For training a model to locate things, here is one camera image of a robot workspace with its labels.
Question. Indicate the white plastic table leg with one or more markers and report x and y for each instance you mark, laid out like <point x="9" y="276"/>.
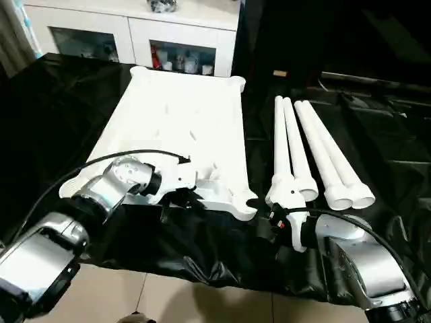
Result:
<point x="343" y="161"/>
<point x="279" y="148"/>
<point x="323" y="161"/>
<point x="298" y="155"/>

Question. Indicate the white plastic table top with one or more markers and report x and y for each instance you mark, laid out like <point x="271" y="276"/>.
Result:
<point x="175" y="121"/>

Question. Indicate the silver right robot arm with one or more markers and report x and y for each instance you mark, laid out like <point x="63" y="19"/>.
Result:
<point x="363" y="262"/>

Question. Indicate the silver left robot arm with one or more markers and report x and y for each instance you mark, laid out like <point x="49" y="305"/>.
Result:
<point x="47" y="256"/>

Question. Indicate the small tan label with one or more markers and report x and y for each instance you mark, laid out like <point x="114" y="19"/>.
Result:
<point x="280" y="73"/>

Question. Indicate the black plastic mat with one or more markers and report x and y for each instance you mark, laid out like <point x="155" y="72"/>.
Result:
<point x="390" y="148"/>

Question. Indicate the white cabinet with glass doors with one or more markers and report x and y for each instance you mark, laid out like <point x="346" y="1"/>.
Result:
<point x="135" y="20"/>

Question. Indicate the dark object on cabinet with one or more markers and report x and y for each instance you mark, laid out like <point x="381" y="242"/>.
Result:
<point x="163" y="5"/>

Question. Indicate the large black screen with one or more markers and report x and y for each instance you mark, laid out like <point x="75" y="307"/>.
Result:
<point x="350" y="33"/>

